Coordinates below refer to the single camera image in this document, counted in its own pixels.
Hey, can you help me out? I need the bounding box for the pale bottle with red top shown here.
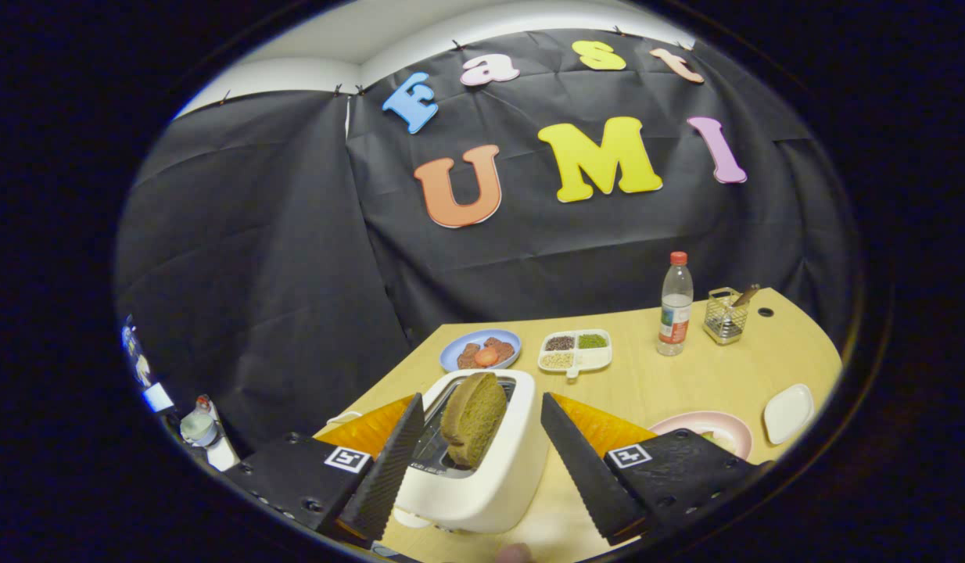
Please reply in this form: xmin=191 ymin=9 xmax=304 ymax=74
xmin=179 ymin=395 xmax=219 ymax=448

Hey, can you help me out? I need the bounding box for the wire utensil holder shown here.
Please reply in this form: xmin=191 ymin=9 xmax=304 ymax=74
xmin=702 ymin=287 xmax=749 ymax=346

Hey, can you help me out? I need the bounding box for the clear bottle with red cap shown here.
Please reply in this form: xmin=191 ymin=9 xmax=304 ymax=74
xmin=657 ymin=251 xmax=694 ymax=357

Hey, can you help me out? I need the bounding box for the blue plate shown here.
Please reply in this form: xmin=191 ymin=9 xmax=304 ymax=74
xmin=439 ymin=328 xmax=522 ymax=371

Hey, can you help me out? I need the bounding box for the black backdrop cloth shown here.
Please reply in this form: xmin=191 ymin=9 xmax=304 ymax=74
xmin=113 ymin=30 xmax=863 ymax=454

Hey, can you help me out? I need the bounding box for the lit screen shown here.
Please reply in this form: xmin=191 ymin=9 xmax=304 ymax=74
xmin=121 ymin=314 xmax=175 ymax=414

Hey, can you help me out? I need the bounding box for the white toaster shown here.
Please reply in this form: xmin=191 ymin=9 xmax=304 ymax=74
xmin=393 ymin=369 xmax=551 ymax=534

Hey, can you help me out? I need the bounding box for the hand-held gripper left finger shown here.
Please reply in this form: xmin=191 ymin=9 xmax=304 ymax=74
xmin=223 ymin=393 xmax=425 ymax=548

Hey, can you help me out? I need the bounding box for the pink plate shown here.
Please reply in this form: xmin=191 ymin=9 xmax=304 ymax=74
xmin=648 ymin=411 xmax=754 ymax=462

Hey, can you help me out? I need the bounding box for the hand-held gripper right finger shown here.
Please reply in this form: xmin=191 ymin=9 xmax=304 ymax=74
xmin=540 ymin=393 xmax=774 ymax=547

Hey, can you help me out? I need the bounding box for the white divided tray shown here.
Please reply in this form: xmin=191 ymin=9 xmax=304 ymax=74
xmin=537 ymin=329 xmax=613 ymax=379

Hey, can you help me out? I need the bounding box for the white square plate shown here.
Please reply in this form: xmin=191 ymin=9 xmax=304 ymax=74
xmin=764 ymin=383 xmax=816 ymax=445

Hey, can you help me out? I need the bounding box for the brown bread slice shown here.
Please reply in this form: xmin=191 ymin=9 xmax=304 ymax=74
xmin=440 ymin=372 xmax=508 ymax=470

